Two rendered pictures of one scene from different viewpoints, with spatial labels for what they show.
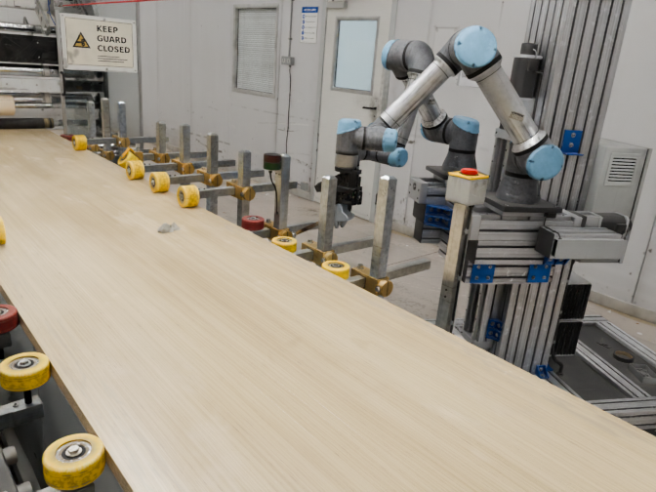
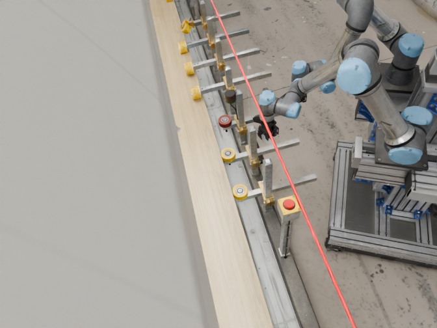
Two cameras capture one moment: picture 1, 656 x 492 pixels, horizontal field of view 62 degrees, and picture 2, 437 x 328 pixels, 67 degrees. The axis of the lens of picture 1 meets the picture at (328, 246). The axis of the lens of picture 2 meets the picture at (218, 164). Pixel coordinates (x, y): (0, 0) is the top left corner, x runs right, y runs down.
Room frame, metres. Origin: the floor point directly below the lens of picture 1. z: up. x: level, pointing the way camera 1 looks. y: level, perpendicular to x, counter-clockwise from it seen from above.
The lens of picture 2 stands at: (0.73, -0.50, 2.38)
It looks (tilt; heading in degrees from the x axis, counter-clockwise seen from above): 54 degrees down; 38
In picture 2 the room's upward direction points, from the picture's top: 12 degrees counter-clockwise
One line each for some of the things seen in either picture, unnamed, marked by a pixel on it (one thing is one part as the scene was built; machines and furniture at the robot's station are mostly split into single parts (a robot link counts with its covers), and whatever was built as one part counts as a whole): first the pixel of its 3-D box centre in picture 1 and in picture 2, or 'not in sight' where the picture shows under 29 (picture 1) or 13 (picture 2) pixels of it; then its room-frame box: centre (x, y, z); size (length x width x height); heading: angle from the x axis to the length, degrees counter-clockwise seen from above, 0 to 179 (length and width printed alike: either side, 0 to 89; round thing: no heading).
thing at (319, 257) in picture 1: (319, 254); (252, 156); (1.72, 0.03, 0.84); 0.13 x 0.06 x 0.05; 42
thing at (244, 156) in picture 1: (243, 210); (231, 96); (2.08, 0.34, 0.87); 0.03 x 0.03 x 0.48; 42
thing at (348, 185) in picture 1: (346, 185); (268, 125); (1.78, -0.04, 1.07); 0.09 x 0.08 x 0.12; 62
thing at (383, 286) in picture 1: (371, 281); (266, 193); (1.54, -0.14, 0.84); 0.13 x 0.06 x 0.05; 42
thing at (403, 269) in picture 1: (382, 275); (276, 187); (1.59, -0.17, 0.83); 0.43 x 0.03 x 0.04; 132
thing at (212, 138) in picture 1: (212, 189); (221, 69); (2.27, 0.51, 0.90); 0.03 x 0.03 x 0.48; 42
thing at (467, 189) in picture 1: (466, 188); (288, 209); (1.33, -0.33, 1.18); 0.07 x 0.07 x 0.08; 42
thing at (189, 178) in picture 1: (214, 176); (224, 58); (2.32, 0.51, 0.95); 0.50 x 0.04 x 0.04; 132
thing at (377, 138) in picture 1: (379, 139); (289, 106); (1.80, -0.14, 1.23); 0.11 x 0.11 x 0.08; 1
